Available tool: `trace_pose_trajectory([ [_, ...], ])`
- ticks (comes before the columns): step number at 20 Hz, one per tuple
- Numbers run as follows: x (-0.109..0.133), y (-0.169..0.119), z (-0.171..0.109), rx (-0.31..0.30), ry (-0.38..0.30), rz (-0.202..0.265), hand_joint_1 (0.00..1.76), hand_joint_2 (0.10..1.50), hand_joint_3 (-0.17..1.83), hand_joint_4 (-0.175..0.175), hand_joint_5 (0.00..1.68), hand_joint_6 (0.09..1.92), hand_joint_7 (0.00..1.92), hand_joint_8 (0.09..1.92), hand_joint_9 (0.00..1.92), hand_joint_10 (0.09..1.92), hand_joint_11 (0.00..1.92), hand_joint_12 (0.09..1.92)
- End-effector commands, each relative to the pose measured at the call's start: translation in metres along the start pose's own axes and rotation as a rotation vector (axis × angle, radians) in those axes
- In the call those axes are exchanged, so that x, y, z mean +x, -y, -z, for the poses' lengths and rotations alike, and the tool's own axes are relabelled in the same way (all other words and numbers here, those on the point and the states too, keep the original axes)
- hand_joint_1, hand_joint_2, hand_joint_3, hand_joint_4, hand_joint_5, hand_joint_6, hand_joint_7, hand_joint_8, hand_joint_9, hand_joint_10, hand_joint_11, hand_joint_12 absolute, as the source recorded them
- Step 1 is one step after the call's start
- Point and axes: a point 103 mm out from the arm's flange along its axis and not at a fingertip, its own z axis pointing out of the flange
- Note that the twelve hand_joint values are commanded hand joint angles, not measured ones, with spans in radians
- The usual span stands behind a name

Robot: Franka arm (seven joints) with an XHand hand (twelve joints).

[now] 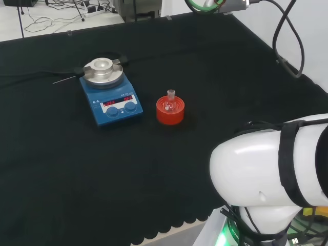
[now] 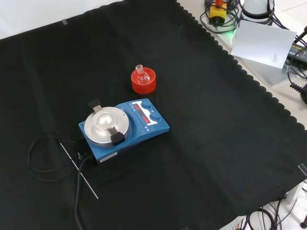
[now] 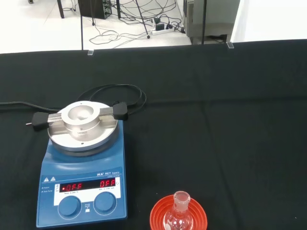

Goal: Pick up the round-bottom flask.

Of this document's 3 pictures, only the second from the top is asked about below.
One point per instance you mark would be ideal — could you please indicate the clear round-bottom glass flask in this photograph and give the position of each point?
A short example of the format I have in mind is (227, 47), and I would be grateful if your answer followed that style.
(143, 76)

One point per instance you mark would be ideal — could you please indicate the pale board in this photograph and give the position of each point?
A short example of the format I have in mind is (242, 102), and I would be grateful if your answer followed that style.
(262, 43)

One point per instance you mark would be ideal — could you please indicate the thin steel temperature probe rod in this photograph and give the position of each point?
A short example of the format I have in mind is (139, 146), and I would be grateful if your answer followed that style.
(79, 171)

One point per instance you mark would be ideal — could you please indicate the black power adapter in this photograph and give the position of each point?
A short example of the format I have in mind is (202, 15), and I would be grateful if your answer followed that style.
(298, 53)

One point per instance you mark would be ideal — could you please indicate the blue-base heater with steel block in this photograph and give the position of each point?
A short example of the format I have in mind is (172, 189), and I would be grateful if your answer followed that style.
(124, 127)

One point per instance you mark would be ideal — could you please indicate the yellow emergency stop button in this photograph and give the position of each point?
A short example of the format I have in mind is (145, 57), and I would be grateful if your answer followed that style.
(217, 12)

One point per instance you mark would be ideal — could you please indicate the black bench cloth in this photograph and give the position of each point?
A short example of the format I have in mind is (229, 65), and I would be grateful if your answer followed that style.
(144, 167)

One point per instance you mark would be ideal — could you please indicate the grey tape strip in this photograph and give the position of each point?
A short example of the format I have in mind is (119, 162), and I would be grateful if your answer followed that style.
(64, 22)

